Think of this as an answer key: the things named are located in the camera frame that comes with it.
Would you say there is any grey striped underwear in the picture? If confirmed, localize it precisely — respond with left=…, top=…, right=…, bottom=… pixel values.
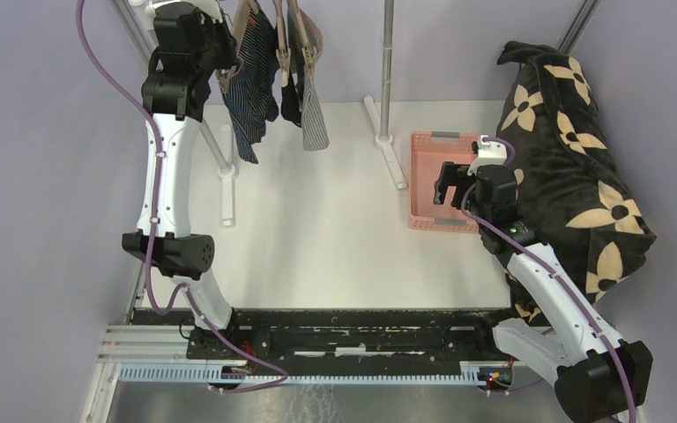
left=289, top=4, right=331, bottom=153

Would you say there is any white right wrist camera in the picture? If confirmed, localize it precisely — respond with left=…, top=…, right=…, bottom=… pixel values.
left=467, top=135, right=512, bottom=175

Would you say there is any dark striped underwear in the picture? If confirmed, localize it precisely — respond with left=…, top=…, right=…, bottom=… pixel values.
left=223, top=10, right=279, bottom=165

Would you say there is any white cable duct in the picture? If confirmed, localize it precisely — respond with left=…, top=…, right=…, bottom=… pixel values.
left=117, top=361, right=506, bottom=387

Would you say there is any black underwear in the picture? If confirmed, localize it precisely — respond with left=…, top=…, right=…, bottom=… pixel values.
left=279, top=11, right=305, bottom=129

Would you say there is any black floral blanket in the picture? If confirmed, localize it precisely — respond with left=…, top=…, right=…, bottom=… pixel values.
left=496, top=41, right=656, bottom=304

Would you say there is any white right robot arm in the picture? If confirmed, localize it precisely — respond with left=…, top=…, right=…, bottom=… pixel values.
left=434, top=161, right=653, bottom=422

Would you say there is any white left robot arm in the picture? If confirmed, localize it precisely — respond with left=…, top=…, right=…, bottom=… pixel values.
left=122, top=1, right=242, bottom=359

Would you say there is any wooden clip hanger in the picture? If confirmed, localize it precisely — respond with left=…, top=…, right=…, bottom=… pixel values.
left=287, top=1, right=323, bottom=84
left=272, top=0, right=292, bottom=88
left=216, top=0, right=260, bottom=94

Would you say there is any silver clothes rack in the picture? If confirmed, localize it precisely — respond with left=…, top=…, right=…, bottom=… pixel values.
left=111, top=1, right=407, bottom=227

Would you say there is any pink plastic basket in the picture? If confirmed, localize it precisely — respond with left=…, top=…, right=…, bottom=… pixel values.
left=407, top=130, right=487, bottom=234

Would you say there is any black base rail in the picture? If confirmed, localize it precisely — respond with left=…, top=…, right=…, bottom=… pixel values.
left=130, top=308, right=517, bottom=378

